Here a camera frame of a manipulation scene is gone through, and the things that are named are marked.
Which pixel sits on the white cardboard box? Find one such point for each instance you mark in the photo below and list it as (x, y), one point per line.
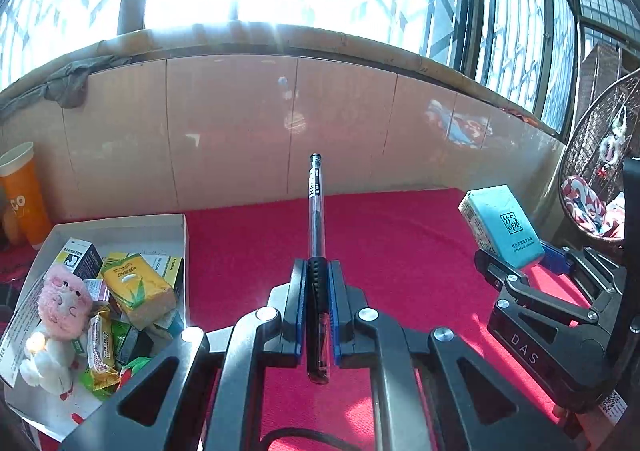
(165, 231)

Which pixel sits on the yellow corn drink carton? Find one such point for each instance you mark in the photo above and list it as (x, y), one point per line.
(137, 288)

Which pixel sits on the black white medicine box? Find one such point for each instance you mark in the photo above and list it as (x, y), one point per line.
(80, 258)

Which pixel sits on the red white patterned cushion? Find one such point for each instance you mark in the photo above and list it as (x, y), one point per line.
(582, 203)

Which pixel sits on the black gel pen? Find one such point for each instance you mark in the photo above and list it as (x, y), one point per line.
(316, 211)

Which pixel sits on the blue tissue pack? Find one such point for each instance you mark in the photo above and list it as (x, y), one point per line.
(505, 226)

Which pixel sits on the orange paper cup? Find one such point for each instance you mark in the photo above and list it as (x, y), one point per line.
(25, 196)

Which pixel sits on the pink plush toy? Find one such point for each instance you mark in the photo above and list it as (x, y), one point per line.
(65, 303)

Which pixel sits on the orange fruit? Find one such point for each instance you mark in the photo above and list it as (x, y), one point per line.
(11, 226)

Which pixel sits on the grey cloth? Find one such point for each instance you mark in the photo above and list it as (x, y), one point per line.
(75, 81)

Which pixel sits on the yellow candy packet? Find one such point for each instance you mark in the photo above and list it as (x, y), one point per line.
(102, 343)

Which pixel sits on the white plush toy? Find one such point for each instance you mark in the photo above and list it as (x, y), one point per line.
(50, 363)

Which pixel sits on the green snack packet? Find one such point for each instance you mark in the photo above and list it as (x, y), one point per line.
(97, 381)

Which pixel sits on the hanging white ornament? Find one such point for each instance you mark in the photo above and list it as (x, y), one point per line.
(614, 138)

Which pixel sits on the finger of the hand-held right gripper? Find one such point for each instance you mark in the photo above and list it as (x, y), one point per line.
(555, 258)
(530, 288)

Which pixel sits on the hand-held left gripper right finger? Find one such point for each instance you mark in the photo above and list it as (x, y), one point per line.
(336, 316)

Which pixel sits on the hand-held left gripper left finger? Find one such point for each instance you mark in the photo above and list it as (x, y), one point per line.
(299, 311)

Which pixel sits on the hanging wicker chair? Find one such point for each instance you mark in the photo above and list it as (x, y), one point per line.
(595, 141)

